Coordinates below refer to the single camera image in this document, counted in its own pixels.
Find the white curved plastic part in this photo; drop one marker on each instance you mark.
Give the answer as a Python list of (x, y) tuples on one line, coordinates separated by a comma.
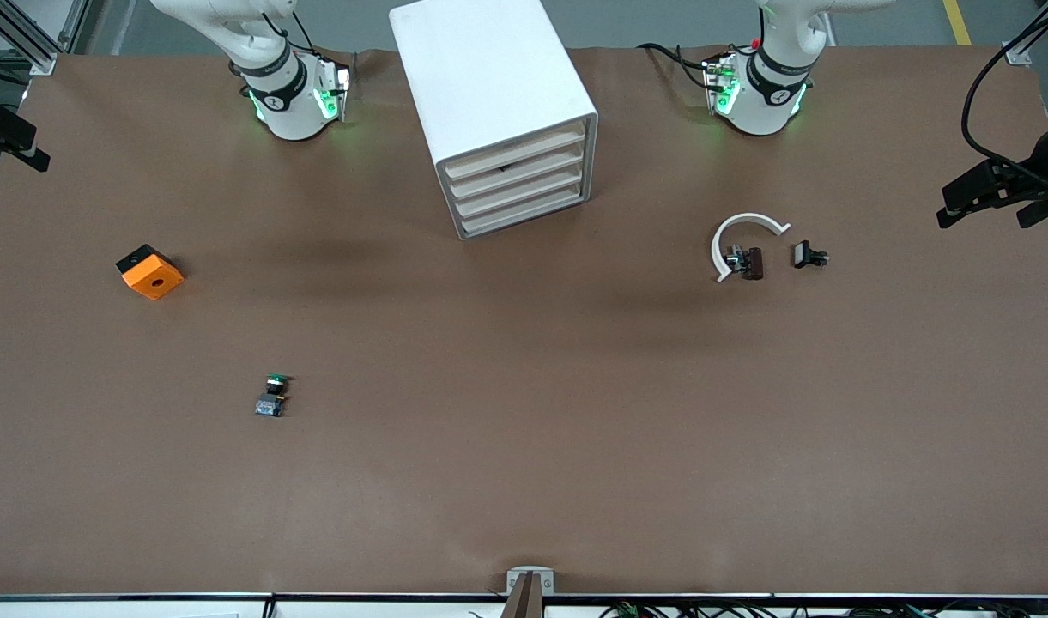
[(717, 249)]

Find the aluminium frame profile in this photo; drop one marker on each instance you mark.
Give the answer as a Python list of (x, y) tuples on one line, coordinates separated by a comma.
[(26, 39), (1034, 34)]

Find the orange box with black base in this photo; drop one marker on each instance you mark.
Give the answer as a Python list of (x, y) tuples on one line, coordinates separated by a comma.
[(154, 279)]

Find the brown table cover mat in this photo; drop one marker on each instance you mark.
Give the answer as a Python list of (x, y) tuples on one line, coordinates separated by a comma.
[(524, 429)]

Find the white drawer cabinet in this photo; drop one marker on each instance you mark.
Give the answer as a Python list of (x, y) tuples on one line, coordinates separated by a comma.
[(485, 69)]

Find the small black electrical component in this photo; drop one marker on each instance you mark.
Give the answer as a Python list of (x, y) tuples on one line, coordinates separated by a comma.
[(802, 254)]

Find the beige cabinet drawer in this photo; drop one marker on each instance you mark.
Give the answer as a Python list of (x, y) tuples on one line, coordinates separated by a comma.
[(524, 215), (517, 176), (515, 156), (520, 196)]

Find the brown electrical component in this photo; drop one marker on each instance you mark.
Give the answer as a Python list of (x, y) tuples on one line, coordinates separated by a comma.
[(753, 263)]

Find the white table edge rail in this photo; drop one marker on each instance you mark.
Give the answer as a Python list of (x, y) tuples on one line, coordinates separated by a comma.
[(146, 605)]

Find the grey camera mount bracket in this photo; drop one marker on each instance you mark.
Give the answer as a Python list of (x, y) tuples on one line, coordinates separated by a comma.
[(530, 584)]

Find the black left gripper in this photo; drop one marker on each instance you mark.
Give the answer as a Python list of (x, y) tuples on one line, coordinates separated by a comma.
[(1044, 160)]

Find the green push button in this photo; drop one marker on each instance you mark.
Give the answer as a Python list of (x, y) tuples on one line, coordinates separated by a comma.
[(269, 405)]

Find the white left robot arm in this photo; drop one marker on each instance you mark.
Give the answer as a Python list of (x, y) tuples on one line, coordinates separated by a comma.
[(760, 110)]

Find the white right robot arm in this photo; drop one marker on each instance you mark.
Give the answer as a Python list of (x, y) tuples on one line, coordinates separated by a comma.
[(285, 113)]

